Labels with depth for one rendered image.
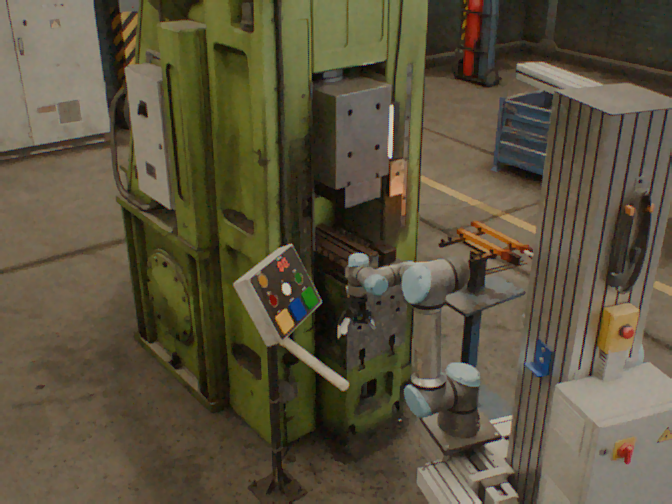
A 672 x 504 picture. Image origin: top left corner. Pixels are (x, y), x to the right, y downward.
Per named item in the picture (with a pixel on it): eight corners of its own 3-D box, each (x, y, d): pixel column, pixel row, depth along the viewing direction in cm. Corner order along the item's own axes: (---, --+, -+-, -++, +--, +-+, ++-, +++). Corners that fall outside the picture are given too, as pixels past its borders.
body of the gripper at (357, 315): (353, 328, 289) (353, 300, 284) (345, 316, 297) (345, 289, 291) (371, 324, 292) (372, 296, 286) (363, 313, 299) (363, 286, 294)
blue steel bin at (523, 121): (648, 184, 698) (663, 107, 666) (598, 206, 652) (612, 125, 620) (539, 151, 779) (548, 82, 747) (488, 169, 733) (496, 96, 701)
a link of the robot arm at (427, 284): (458, 414, 257) (459, 264, 238) (420, 427, 251) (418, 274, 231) (437, 398, 267) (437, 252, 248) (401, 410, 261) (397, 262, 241)
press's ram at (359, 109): (403, 170, 342) (406, 81, 324) (336, 190, 321) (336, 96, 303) (344, 146, 372) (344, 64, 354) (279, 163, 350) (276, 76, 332)
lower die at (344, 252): (378, 267, 355) (378, 251, 351) (344, 280, 344) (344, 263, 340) (322, 237, 384) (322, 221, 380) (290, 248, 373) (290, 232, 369)
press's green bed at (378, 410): (401, 418, 400) (404, 343, 379) (346, 448, 379) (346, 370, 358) (335, 370, 438) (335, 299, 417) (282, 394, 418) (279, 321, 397)
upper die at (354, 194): (380, 196, 339) (380, 176, 335) (345, 208, 328) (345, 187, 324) (322, 170, 368) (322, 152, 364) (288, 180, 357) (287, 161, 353)
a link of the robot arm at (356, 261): (355, 263, 277) (344, 254, 284) (355, 290, 282) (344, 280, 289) (374, 259, 281) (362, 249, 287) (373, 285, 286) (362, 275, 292)
